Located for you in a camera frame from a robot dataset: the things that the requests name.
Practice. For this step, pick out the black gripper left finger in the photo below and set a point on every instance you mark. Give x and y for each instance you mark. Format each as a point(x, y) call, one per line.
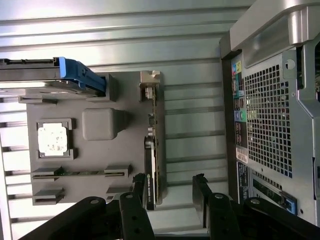
point(75, 220)

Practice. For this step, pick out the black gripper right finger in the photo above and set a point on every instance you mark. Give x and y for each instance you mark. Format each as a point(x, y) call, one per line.
point(262, 220)

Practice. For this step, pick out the green RAM stick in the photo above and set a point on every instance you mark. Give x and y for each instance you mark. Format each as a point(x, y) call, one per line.
point(80, 173)

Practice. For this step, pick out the grey parts rack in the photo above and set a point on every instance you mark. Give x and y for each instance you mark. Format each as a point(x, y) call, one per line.
point(100, 155)

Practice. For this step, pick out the silver CPU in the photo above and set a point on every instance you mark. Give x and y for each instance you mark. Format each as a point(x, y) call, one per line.
point(53, 138)

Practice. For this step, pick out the open dark PC case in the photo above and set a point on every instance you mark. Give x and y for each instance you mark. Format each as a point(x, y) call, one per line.
point(267, 112)

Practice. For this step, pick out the hard disk with blue carrier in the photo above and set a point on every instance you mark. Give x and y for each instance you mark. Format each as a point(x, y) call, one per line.
point(30, 72)

